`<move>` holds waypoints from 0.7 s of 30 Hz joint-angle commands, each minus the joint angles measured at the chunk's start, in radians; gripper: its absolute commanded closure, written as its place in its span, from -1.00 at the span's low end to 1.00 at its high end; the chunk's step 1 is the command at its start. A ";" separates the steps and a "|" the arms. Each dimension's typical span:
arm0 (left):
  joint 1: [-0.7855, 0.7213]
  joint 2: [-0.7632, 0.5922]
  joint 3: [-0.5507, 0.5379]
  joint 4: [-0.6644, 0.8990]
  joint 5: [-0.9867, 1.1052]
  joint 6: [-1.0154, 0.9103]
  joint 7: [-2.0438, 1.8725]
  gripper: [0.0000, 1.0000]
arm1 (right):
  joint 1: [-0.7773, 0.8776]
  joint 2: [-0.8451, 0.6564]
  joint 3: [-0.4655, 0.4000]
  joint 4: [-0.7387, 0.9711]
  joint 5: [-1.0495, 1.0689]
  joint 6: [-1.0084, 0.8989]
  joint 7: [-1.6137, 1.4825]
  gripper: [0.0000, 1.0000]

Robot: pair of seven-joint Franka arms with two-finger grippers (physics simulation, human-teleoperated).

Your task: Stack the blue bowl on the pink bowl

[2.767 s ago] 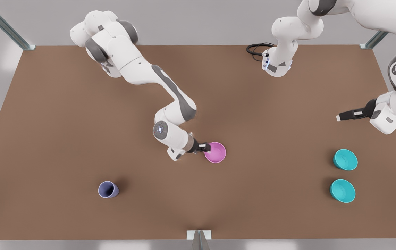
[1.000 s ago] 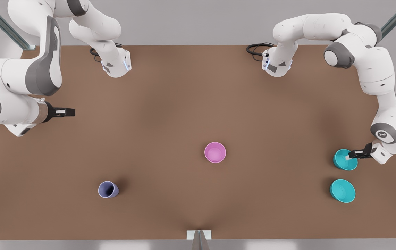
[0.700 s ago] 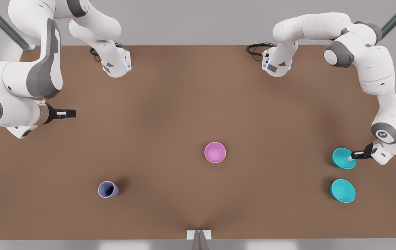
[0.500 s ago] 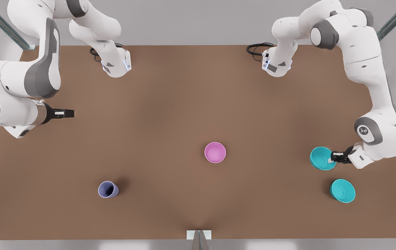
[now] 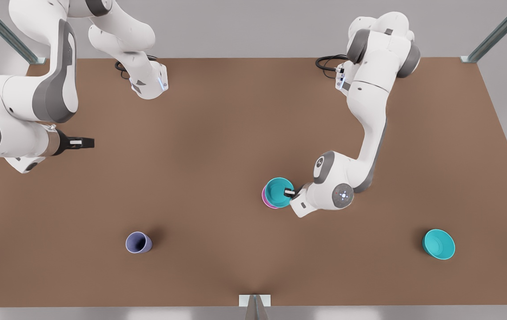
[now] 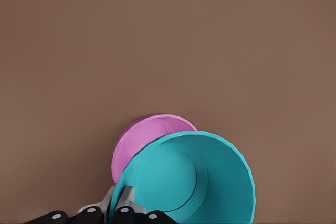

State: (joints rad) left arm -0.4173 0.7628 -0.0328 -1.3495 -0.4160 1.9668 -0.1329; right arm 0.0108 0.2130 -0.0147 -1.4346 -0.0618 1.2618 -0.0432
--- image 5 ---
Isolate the teal blue bowl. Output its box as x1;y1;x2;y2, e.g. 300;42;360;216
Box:
423;229;455;260
265;178;295;208

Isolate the silver frame post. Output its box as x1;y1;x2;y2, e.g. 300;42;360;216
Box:
239;294;271;320
460;0;507;63
0;0;46;65

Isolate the black cable loop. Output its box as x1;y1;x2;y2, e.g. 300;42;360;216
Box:
115;55;160;80
315;55;349;80

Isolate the pink bowl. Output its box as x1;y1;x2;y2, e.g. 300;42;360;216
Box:
262;186;279;209

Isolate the lavender purple cup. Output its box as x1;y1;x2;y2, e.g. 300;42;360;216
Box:
126;232;152;254

